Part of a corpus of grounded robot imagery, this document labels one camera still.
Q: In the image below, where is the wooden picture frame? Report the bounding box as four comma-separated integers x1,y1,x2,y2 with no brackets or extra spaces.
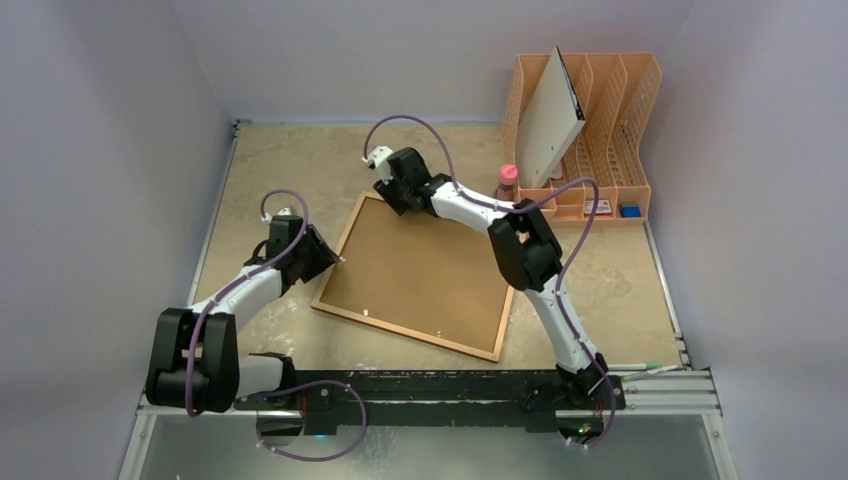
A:
311,190,517,364

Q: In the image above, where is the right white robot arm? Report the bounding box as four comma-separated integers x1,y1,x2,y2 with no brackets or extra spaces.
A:
363,146,608,407

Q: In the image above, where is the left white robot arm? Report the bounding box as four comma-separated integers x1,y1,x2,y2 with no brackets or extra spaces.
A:
144,214,340,416

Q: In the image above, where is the pink capped bottle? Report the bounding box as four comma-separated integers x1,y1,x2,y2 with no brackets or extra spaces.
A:
495,164,518,201

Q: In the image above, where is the white board in organizer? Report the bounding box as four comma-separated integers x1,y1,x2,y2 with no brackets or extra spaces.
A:
515,47,586,189

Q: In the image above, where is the orange file organizer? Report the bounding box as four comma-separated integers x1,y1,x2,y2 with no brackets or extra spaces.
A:
514,52,662,228

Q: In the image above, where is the red white small box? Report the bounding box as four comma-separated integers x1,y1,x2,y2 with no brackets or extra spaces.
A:
584,199,613,217

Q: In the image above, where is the blue small box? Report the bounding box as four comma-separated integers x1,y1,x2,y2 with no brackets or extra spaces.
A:
619,203,642,219

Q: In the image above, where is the green tipped pen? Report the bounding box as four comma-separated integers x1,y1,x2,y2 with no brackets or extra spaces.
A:
608,362,662,371

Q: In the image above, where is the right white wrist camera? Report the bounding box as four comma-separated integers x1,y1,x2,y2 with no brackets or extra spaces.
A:
362,146,393,184

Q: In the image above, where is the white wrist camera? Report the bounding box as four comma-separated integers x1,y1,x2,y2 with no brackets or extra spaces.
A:
362,146,393,184
261,206,298,223

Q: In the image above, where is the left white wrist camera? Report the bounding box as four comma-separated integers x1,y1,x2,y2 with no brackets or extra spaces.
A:
261,206,298,223

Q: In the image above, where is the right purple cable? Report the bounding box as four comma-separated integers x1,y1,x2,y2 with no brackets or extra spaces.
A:
361,115,619,452

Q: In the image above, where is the purple cable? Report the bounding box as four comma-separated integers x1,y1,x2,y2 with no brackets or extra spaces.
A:
361,115,619,452
184,189,368,464

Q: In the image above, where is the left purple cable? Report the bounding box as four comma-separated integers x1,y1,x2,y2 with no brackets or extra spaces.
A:
184,189,368,464

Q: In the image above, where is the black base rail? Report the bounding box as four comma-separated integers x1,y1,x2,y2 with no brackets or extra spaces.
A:
235,370,626,442

